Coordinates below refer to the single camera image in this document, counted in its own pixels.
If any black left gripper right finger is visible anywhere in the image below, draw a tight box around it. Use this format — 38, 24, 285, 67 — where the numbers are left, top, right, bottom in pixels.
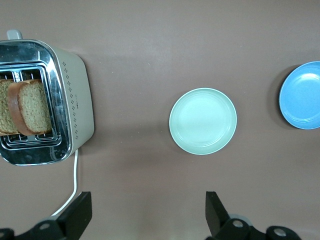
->
205, 191, 230, 238

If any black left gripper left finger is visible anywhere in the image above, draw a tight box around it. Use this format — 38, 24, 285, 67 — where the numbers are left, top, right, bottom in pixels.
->
57, 191, 93, 240

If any brown bread slice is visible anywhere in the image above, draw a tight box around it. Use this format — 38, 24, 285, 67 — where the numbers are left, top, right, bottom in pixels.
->
7, 79, 53, 136
0, 78, 20, 136

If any light green plate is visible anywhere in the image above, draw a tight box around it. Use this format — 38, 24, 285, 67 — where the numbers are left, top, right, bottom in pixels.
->
168, 87, 238, 156

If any blue plate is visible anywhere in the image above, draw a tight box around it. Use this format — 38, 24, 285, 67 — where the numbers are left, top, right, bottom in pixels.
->
278, 61, 320, 130

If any beige chrome-top toaster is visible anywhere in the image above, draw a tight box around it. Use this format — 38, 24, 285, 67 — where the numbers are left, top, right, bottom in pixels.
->
0, 29, 95, 167

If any white toaster power cord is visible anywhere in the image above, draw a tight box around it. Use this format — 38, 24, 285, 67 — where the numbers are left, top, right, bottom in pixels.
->
50, 148, 80, 218

